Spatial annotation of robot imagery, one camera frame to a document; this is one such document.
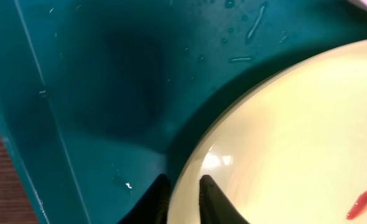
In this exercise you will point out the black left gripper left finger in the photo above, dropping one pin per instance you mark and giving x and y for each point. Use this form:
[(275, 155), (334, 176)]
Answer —
[(153, 206)]

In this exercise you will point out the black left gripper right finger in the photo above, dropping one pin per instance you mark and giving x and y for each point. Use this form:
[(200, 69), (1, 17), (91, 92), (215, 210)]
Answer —
[(214, 206)]

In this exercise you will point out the yellow green plate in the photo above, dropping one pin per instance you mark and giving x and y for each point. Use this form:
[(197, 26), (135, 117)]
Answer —
[(293, 150)]

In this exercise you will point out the teal plastic tray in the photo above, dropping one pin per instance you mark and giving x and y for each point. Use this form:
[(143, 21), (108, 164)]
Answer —
[(100, 97)]

